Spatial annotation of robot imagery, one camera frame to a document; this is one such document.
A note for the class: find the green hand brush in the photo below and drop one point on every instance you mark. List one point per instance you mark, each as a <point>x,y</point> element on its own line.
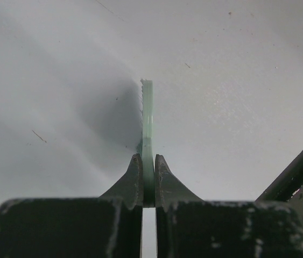
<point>145,149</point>

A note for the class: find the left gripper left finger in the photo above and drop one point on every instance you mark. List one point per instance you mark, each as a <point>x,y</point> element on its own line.
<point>105,226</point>

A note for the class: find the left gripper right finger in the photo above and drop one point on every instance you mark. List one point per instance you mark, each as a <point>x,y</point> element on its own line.
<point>188,226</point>

